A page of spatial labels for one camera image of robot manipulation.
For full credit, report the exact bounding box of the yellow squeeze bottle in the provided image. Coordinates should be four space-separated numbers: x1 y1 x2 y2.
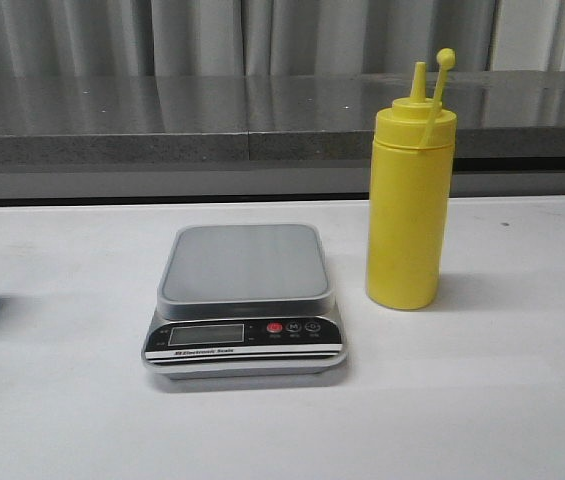
366 48 457 310

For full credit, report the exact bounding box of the silver electronic kitchen scale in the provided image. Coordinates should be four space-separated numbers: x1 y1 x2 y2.
142 223 348 379

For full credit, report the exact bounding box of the grey pleated curtain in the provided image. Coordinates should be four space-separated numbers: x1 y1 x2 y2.
0 1 565 77

